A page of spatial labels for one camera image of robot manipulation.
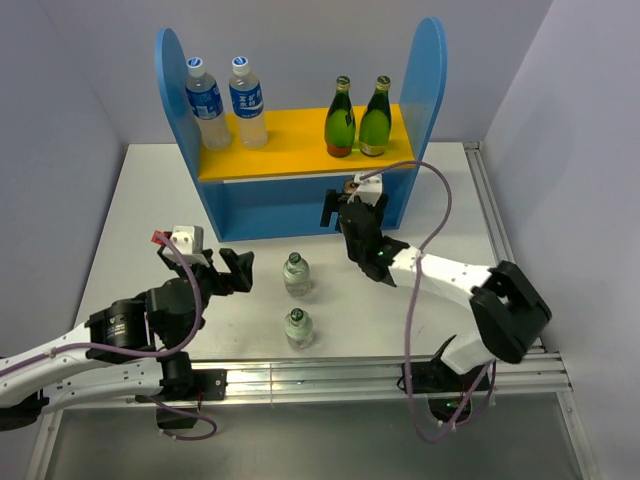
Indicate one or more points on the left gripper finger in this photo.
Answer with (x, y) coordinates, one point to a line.
(168, 258)
(239, 278)

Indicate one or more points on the right plastic water bottle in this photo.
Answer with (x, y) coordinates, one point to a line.
(248, 104)

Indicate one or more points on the aluminium rail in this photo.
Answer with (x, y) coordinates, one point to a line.
(236, 383)
(498, 238)

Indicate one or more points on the clear glass bottle front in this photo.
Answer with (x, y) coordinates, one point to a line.
(299, 328)

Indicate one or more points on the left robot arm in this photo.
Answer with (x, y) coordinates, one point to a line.
(133, 347)

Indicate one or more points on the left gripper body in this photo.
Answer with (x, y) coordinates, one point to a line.
(214, 281)

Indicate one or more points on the clear glass bottle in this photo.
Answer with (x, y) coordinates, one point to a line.
(296, 275)
(299, 328)

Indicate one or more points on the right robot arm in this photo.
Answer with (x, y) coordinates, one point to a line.
(509, 313)

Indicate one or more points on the aluminium rail front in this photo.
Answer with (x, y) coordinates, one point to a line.
(236, 383)

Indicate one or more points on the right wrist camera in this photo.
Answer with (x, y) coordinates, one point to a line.
(368, 188)

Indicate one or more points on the energy drink can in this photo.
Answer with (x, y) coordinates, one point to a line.
(349, 187)

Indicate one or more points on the blue and yellow shelf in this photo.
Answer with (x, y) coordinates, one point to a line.
(279, 189)

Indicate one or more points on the left plastic water bottle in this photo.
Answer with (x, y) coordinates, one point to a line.
(206, 104)

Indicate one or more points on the aluminium rail right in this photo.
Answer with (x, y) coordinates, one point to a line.
(498, 238)

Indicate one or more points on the plastic water bottle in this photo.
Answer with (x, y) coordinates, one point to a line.
(206, 104)
(248, 104)

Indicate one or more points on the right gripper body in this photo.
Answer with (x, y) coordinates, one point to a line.
(379, 210)

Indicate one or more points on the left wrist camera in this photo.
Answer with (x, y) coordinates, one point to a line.
(188, 240)

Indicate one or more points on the green glass bottle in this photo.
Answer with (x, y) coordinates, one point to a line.
(375, 128)
(340, 124)

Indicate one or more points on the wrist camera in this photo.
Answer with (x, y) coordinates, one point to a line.
(188, 240)
(368, 188)

